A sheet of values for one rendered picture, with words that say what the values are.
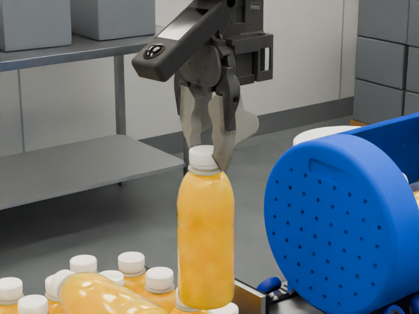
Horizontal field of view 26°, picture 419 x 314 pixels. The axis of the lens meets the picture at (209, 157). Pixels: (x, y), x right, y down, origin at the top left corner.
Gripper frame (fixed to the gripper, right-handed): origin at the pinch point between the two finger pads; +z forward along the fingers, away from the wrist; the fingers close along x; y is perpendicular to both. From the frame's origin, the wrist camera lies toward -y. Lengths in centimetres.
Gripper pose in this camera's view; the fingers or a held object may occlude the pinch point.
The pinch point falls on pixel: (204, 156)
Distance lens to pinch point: 104.2
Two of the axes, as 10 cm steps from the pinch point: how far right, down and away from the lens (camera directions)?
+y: 7.7, -2.0, 6.0
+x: -6.4, -2.3, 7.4
